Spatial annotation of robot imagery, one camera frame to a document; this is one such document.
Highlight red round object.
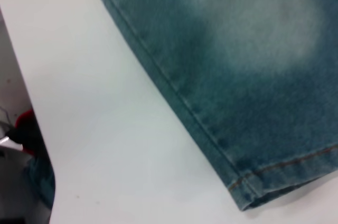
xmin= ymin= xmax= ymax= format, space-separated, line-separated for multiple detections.
xmin=14 ymin=109 xmax=36 ymax=156

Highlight blue denim shorts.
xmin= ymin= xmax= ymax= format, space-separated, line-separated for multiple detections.
xmin=83 ymin=0 xmax=338 ymax=211

